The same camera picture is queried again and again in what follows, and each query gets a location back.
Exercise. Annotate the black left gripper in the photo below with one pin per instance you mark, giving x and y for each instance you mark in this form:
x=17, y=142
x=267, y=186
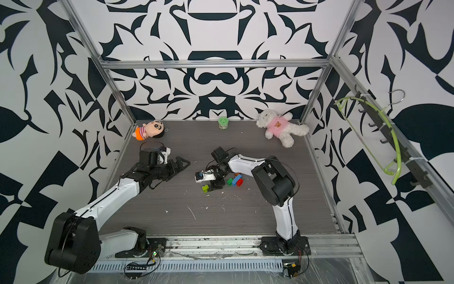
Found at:
x=174, y=168

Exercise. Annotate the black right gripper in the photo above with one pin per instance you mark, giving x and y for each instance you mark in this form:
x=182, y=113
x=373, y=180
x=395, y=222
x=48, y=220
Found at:
x=216, y=183

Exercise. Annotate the blue long lego brick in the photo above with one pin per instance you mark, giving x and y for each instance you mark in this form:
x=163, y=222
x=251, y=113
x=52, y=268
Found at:
x=236, y=179

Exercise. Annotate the red lego brick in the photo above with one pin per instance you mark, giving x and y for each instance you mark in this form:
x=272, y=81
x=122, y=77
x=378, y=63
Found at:
x=239, y=182

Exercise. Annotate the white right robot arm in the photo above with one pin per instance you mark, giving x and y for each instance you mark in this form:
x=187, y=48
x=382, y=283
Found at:
x=272, y=178

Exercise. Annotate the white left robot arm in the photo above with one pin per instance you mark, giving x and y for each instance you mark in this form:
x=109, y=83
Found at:
x=75, y=244

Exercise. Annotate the cartoon boy plush doll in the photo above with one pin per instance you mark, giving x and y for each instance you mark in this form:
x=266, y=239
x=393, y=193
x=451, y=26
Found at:
x=153, y=129

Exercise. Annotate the green lidded plastic jar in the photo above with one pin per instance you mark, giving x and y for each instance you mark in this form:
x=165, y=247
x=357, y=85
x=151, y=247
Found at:
x=223, y=123

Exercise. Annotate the white teddy bear pink shirt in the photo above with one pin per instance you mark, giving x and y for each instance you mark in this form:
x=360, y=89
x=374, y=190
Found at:
x=279, y=126

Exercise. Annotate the green clothes hanger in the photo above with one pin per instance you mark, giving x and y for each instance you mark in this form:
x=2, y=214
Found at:
x=380, y=123

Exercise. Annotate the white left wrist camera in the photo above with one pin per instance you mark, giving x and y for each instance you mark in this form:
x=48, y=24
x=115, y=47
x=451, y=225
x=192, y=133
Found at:
x=163, y=154

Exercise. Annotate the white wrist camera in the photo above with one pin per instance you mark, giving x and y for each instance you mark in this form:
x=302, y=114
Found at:
x=163, y=154
x=205, y=176

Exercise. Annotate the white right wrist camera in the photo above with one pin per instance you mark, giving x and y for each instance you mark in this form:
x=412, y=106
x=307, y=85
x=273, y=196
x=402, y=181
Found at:
x=205, y=176

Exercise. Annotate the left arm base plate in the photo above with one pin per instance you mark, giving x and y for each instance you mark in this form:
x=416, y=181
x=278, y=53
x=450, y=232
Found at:
x=145, y=248

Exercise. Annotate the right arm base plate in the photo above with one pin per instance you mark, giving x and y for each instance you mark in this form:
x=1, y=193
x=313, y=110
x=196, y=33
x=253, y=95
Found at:
x=277, y=246

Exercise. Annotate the aluminium front rail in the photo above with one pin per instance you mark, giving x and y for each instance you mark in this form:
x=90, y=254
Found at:
x=217, y=247

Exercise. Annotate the black wall hook rack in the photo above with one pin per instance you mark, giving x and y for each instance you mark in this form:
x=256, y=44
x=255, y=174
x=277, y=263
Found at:
x=411, y=162

